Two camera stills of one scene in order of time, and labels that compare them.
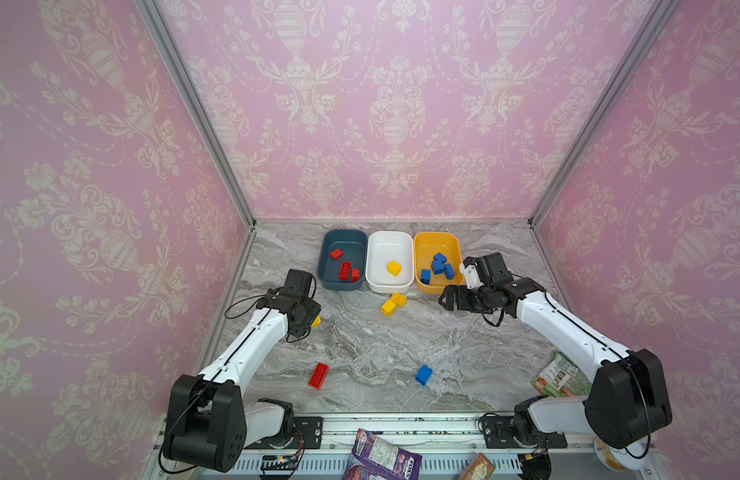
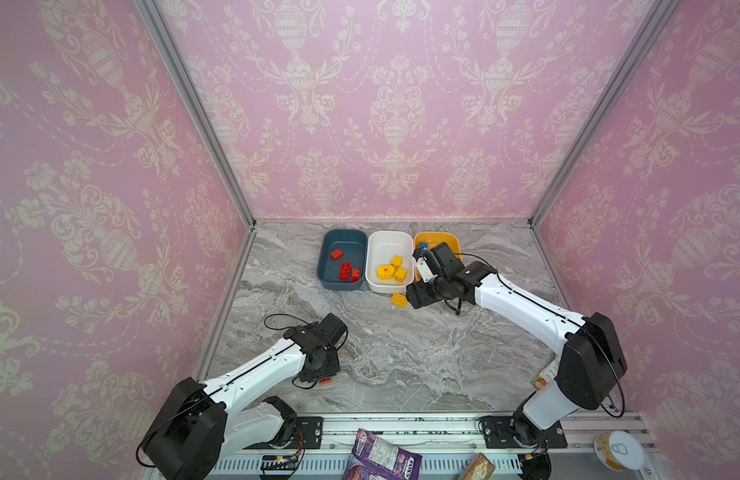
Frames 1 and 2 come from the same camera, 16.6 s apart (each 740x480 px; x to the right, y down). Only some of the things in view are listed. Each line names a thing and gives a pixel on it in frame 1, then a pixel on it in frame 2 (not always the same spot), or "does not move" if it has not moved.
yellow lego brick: x=399 y=299 does not move
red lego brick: x=345 y=273 does not move
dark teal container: x=342 y=259 does not move
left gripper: x=315 y=309 → x=336 y=368
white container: x=390 y=261 does not move
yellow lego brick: x=389 y=308 → x=400 y=275
